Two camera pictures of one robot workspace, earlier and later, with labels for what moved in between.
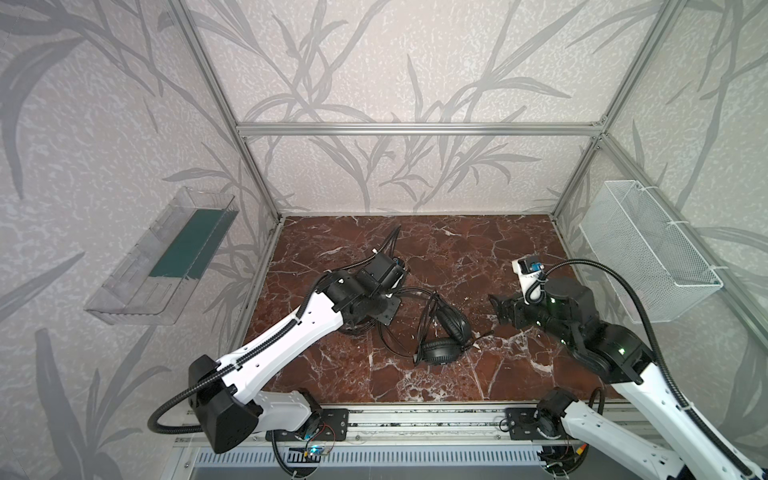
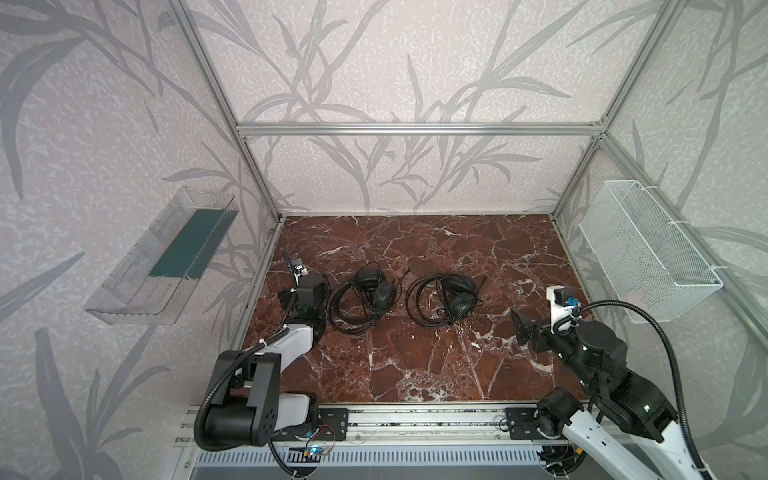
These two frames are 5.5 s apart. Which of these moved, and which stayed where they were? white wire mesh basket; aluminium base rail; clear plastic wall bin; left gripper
Moved: left gripper
Stayed: aluminium base rail; clear plastic wall bin; white wire mesh basket
